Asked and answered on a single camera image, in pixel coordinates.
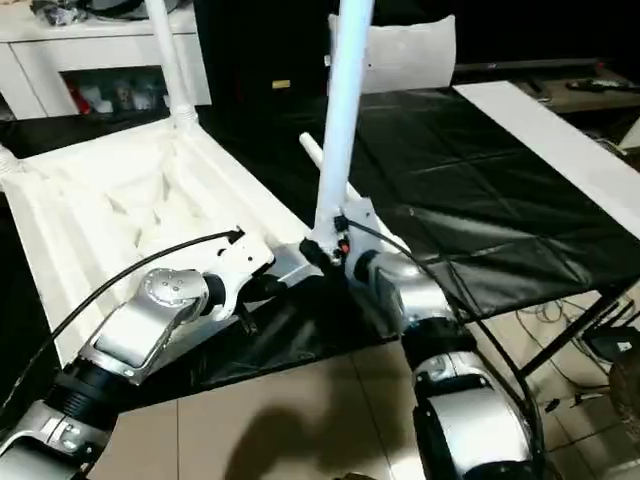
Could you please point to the white plastic table leg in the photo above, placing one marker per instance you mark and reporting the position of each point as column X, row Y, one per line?
column 172, row 60
column 343, row 110
column 312, row 150
column 6, row 162

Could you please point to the white plastic table top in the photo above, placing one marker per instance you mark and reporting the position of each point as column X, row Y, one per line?
column 120, row 200

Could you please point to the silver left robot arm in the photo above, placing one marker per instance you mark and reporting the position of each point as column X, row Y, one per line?
column 110, row 350

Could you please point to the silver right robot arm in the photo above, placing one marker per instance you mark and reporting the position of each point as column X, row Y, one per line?
column 440, row 370

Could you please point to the black table mat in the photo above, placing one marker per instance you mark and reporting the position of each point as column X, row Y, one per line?
column 470, row 200

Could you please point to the small yellow tag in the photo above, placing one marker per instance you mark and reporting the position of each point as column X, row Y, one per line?
column 281, row 84

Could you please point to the grey cushion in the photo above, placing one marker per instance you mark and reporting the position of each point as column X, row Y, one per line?
column 400, row 55

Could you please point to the white flat board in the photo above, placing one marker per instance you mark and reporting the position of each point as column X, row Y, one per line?
column 560, row 140

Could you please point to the white glass-door cabinet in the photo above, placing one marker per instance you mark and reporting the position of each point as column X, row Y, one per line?
column 90, row 55

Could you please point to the dark items on cabinet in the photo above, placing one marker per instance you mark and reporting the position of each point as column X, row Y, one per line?
column 90, row 8

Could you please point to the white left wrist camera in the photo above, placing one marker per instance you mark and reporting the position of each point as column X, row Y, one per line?
column 232, row 270

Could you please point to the black metal frame leg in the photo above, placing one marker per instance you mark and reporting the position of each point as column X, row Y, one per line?
column 585, row 325

